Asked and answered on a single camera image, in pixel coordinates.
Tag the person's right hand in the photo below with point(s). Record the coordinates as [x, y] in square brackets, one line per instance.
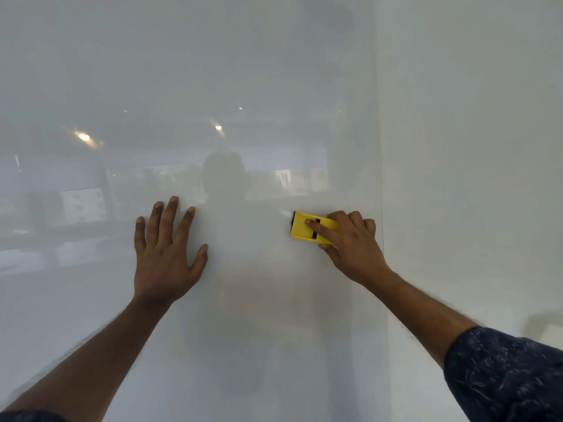
[356, 252]

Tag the person's left hand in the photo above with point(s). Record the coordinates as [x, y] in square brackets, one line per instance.
[160, 265]

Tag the person's right thumb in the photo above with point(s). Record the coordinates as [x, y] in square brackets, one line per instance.
[327, 249]

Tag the person's left thumb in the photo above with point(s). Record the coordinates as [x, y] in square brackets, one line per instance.
[199, 262]

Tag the person's right little finger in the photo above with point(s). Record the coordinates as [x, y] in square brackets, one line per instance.
[370, 225]

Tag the person's left middle finger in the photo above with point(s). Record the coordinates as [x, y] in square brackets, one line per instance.
[167, 219]

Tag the person's left little finger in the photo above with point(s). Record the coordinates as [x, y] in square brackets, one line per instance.
[139, 235]

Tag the person's right middle finger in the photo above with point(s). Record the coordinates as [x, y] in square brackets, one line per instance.
[338, 216]

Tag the yellow whiteboard eraser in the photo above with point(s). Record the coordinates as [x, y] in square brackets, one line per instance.
[308, 228]

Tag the person's left forearm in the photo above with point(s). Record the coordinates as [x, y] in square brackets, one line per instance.
[90, 366]

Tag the person's right forearm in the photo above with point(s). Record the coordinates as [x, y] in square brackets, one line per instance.
[418, 314]

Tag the glossy white board panel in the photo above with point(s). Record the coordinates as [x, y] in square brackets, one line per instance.
[189, 206]

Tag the dark blue patterned shirt sleeve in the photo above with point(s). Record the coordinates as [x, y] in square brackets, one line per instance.
[506, 375]

